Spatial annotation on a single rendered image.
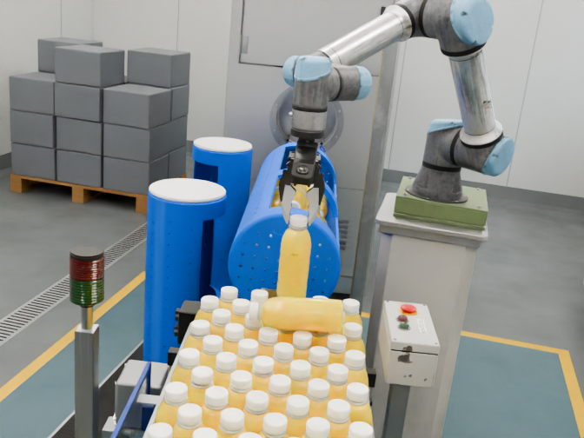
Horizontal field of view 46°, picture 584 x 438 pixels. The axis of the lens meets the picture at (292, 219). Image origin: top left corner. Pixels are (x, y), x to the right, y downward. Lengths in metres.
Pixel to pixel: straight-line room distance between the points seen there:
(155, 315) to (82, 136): 3.18
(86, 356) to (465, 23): 1.12
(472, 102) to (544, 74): 5.02
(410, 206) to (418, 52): 4.86
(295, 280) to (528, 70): 5.51
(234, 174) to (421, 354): 1.94
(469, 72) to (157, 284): 1.35
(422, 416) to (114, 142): 3.80
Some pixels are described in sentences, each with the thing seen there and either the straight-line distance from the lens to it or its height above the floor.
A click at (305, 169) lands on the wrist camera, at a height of 1.41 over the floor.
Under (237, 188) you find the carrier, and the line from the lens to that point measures 3.28.
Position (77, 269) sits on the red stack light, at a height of 1.23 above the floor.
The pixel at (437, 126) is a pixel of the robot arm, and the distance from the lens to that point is 2.07.
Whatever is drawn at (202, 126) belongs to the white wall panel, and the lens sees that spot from 7.42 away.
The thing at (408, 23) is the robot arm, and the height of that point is 1.70.
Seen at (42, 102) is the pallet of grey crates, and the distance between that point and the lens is 5.78.
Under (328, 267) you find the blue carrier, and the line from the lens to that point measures 1.75.
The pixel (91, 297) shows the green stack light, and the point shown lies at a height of 1.18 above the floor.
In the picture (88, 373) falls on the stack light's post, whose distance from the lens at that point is 1.45.
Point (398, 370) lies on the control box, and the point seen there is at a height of 1.03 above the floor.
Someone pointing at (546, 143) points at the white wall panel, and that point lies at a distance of 7.00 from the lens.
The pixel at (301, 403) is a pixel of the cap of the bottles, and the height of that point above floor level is 1.09.
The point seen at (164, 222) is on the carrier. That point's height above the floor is 0.94.
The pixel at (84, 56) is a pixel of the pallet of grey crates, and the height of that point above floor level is 1.15.
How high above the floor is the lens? 1.75
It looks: 18 degrees down
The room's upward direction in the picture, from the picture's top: 6 degrees clockwise
